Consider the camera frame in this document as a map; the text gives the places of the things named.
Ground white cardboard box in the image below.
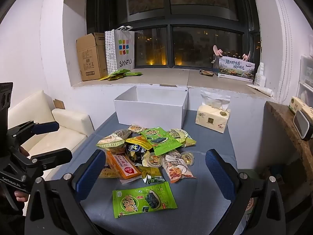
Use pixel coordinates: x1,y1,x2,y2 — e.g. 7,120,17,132
113,86,189,130

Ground pink perforated disc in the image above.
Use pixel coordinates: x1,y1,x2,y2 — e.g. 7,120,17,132
245,196,258,221

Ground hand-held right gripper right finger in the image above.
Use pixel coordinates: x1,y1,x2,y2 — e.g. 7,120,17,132
205,149,293,235

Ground white plastic bottle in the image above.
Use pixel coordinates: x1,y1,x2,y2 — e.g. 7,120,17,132
254,62,266,87

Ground cream tissue pack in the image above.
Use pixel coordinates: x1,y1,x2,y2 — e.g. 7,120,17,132
195,90,231,134

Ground small cream box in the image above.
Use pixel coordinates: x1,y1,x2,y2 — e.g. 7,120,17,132
289,97,313,115

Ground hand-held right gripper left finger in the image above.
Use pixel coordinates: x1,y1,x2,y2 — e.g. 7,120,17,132
24,149,106,235

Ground orange snack packet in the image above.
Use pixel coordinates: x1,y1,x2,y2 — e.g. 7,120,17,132
106,151,143,184

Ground white paper shopping bag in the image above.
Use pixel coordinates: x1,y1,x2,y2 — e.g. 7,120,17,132
105,26,135,75

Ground pale yellow snack packet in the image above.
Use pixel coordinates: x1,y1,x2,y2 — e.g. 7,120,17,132
99,166,121,179

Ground pile of green sachets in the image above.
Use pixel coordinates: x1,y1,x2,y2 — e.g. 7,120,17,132
99,69,143,81

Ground clear plastic drawer unit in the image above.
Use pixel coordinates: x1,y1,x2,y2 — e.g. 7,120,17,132
296,55,313,98

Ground large green seaweed packet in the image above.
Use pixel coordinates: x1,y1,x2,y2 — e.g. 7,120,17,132
140,127,183,156
112,182,177,219

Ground white fries snack packet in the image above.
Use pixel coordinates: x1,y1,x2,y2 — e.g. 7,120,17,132
163,153,197,183

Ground rolled white paper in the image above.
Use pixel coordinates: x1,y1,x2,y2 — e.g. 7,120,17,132
246,84,274,97

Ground dark window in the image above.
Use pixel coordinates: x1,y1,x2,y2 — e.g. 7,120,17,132
85,0,261,69

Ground white grey device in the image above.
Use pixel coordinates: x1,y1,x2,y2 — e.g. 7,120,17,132
293,109,313,141

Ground wooden side table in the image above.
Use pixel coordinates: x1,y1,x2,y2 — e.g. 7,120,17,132
265,101,313,194

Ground cream cardboard box left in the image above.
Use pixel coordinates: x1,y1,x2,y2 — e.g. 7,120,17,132
7,90,95,174

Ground grey blue tablecloth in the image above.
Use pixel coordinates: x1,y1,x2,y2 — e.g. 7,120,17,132
52,111,247,235

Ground small green foil packet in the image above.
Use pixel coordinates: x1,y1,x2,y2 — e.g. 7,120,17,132
137,166,166,184

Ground clear jelly cup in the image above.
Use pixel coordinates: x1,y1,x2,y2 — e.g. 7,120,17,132
142,152,165,168
180,152,195,167

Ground black snack packet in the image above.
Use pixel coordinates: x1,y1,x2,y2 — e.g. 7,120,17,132
125,143,145,163

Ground person's left hand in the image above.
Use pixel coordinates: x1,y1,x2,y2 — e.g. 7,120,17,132
14,190,30,202

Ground yellow green rice cracker packet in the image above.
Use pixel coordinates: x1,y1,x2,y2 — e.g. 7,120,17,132
96,129,132,155
167,128,197,148

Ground brown cardboard box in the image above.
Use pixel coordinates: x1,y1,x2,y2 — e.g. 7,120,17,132
76,33,108,82

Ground printed landscape gift box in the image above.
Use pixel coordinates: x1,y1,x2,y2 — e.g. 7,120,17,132
218,56,256,82

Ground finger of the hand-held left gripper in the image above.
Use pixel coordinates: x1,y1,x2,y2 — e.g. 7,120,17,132
7,120,60,143
10,147,73,177

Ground small cream orange packet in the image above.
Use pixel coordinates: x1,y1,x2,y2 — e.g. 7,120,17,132
128,124,145,134

